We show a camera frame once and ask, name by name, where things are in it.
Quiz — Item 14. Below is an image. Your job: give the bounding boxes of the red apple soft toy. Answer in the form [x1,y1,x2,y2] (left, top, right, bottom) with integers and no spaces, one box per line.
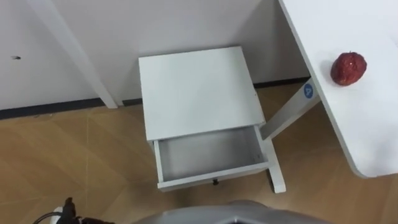
[330,51,368,87]

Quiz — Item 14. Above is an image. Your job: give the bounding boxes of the white bedside cabinet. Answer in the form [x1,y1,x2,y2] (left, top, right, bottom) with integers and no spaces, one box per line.
[137,46,267,152]

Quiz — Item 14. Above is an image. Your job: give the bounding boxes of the round blue sticker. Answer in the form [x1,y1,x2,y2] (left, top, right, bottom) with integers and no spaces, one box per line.
[303,83,315,100]

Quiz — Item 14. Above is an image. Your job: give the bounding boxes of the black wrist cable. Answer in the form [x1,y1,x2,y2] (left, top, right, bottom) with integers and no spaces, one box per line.
[32,212,63,224]

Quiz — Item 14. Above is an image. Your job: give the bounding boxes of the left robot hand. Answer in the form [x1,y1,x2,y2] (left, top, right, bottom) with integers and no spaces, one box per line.
[49,197,84,224]

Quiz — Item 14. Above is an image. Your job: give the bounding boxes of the white desk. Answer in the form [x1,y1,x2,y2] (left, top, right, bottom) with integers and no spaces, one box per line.
[259,0,398,194]

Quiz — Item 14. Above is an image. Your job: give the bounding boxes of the robot body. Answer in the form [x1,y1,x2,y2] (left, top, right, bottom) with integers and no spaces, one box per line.
[132,200,335,224]

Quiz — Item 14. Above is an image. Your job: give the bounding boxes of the open white cabinet drawer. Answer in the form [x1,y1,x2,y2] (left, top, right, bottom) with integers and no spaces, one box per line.
[152,124,271,192]

